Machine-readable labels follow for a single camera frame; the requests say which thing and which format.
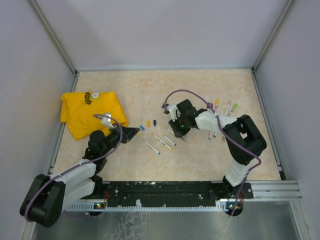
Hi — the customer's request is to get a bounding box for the pink capped white marker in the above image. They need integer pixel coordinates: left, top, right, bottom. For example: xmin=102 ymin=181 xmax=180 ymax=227
xmin=224 ymin=100 xmax=232 ymax=117

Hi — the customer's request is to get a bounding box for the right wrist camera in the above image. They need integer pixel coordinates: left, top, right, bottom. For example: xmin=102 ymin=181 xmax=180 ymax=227
xmin=163 ymin=103 xmax=180 ymax=122

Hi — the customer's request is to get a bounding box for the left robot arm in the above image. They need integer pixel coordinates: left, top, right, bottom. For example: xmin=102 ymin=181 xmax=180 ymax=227
xmin=19 ymin=126 xmax=140 ymax=228

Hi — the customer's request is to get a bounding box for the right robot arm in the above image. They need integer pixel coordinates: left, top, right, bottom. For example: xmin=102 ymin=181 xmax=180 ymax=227
xmin=163 ymin=99 xmax=267 ymax=198

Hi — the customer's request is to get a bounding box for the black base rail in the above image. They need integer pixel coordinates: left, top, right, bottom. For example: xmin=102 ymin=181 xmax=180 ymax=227
xmin=82 ymin=180 xmax=253 ymax=208

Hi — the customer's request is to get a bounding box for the white cable duct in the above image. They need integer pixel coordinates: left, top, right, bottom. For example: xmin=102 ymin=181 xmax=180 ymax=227
xmin=64 ymin=201 xmax=236 ymax=212

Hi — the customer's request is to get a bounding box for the yellow t-shirt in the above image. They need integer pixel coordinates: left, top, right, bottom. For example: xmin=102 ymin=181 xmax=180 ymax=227
xmin=60 ymin=91 xmax=129 ymax=141

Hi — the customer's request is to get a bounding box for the left corner aluminium post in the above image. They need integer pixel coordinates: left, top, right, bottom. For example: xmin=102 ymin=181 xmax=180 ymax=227
xmin=27 ymin=0 xmax=78 ymax=75

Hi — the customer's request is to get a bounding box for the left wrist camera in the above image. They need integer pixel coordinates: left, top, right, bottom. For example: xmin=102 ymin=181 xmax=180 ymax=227
xmin=101 ymin=113 xmax=113 ymax=128

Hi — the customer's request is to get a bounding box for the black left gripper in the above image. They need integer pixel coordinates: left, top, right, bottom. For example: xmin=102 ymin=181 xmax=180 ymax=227
xmin=100 ymin=121 xmax=140 ymax=156

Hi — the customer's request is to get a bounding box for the yellow capped slim marker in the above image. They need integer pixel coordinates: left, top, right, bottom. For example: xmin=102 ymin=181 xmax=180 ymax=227
xmin=214 ymin=98 xmax=220 ymax=113

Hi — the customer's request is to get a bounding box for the yellow capped clear pen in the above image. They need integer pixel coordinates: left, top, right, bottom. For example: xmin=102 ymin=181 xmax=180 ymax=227
xmin=166 ymin=128 xmax=188 ymax=145

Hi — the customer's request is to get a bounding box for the blue eraser-cap white marker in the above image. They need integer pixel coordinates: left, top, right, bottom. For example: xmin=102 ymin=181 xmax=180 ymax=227
xmin=162 ymin=134 xmax=177 ymax=146

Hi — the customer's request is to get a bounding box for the right corner aluminium post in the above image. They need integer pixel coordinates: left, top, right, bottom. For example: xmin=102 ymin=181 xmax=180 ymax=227
xmin=251 ymin=0 xmax=296 ymax=73

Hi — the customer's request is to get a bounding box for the lime green capped marker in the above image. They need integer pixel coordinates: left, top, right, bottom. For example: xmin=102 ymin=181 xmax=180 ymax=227
xmin=226 ymin=103 xmax=238 ymax=117

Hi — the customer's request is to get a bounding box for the corner aluminium post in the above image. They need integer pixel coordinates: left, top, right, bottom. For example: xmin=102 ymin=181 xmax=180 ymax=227
xmin=27 ymin=0 xmax=78 ymax=75
xmin=251 ymin=0 xmax=296 ymax=73

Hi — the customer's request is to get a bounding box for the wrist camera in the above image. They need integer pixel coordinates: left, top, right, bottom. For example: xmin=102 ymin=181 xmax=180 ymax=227
xmin=101 ymin=113 xmax=113 ymax=128
xmin=163 ymin=103 xmax=180 ymax=122

